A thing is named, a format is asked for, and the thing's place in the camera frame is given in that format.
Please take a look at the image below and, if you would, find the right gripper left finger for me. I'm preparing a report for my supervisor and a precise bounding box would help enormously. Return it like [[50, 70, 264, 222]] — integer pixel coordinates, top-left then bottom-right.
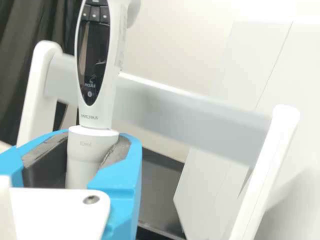
[[0, 128, 72, 189]]

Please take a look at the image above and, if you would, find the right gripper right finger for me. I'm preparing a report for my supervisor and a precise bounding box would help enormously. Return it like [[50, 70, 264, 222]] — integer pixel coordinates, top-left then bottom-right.
[[86, 133, 144, 240]]

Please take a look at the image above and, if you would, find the pipette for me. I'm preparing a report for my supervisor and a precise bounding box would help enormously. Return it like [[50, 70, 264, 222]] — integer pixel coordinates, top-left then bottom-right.
[[66, 0, 142, 190]]

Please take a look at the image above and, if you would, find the white pipette stand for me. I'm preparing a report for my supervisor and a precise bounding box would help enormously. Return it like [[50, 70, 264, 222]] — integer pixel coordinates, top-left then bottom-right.
[[14, 39, 301, 240]]

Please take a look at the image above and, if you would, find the black platform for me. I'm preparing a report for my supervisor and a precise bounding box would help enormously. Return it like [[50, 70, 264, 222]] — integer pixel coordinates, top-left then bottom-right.
[[136, 146, 192, 240]]

